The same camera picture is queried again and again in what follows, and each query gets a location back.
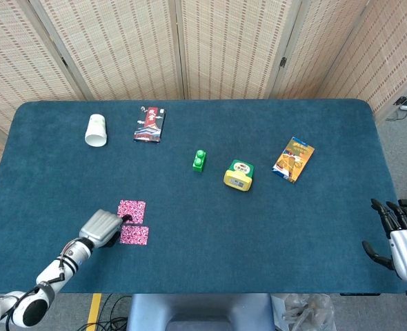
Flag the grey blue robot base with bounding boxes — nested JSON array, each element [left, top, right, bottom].
[[126, 293, 275, 331]]

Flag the orange blue snack box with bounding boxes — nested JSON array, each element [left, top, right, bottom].
[[271, 136, 316, 184]]

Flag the yellow lidded green container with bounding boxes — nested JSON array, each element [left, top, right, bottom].
[[223, 159, 255, 192]]

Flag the woven bamboo folding screen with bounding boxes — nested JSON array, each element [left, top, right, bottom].
[[0, 0, 407, 210]]

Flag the white paper cup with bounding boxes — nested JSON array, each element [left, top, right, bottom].
[[84, 114, 108, 148]]

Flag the yellow floor tape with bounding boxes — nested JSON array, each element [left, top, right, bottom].
[[86, 292, 103, 331]]

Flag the black floor cables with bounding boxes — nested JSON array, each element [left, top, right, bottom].
[[77, 293, 132, 331]]

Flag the clear plastic bag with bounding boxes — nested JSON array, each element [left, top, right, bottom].
[[281, 293, 337, 331]]

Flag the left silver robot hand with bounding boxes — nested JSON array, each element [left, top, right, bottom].
[[78, 208, 135, 249]]

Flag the dark box with red label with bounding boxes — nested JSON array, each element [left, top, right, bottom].
[[132, 106, 168, 144]]

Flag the green toy brick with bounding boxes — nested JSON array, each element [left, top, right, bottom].
[[192, 149, 207, 173]]

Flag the pink patterned square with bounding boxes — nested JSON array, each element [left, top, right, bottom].
[[119, 225, 150, 246], [117, 199, 147, 225]]

